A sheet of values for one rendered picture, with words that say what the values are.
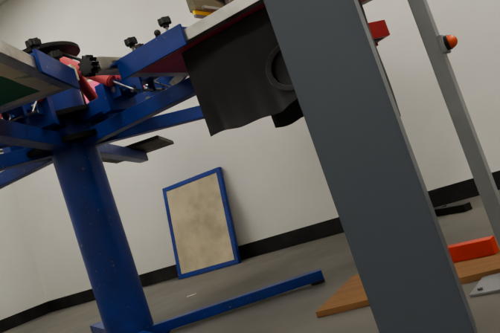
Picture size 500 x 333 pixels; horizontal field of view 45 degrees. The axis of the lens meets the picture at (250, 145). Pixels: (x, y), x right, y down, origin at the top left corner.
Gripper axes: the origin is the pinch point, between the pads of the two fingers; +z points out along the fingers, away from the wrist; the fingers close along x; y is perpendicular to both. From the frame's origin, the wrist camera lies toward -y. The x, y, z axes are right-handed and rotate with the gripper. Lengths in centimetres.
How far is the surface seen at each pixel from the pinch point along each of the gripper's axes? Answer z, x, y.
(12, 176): 20, -138, 3
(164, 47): 12.8, -7.4, 30.1
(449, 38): 44, 71, 13
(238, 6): 12.6, 22.3, 29.1
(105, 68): 9.2, -32.6, 32.0
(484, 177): 82, 67, 14
